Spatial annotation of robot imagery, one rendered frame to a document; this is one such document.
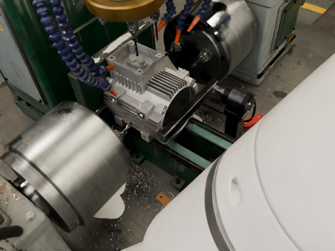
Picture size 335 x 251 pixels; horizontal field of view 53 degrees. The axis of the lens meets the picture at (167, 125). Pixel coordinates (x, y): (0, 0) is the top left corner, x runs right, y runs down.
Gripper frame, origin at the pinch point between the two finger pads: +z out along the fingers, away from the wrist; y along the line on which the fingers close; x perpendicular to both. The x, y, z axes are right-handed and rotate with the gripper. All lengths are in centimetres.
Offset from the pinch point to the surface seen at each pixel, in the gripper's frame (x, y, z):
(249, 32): -48, 25, 40
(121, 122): -7.4, 40.4, 20.6
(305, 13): -137, 64, 254
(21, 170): 4.7, 35.0, -12.3
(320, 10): -146, 54, 261
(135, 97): -16.0, 36.6, 15.8
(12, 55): -12, 69, 2
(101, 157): -3.0, 26.8, -1.4
